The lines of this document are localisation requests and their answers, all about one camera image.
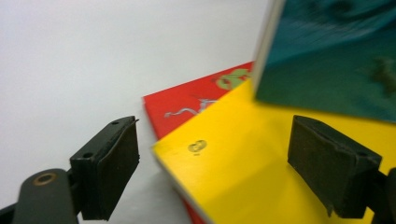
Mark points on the teal picture book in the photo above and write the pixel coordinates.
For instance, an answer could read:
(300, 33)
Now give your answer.
(327, 62)

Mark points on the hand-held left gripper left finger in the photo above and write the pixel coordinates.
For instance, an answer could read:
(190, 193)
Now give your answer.
(109, 168)

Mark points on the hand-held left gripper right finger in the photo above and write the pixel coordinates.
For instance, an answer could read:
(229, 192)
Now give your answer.
(330, 165)

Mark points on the red book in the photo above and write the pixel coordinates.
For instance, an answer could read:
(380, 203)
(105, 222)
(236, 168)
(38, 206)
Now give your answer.
(180, 99)

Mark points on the yellow paperback book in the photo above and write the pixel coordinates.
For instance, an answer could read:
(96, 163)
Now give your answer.
(243, 165)

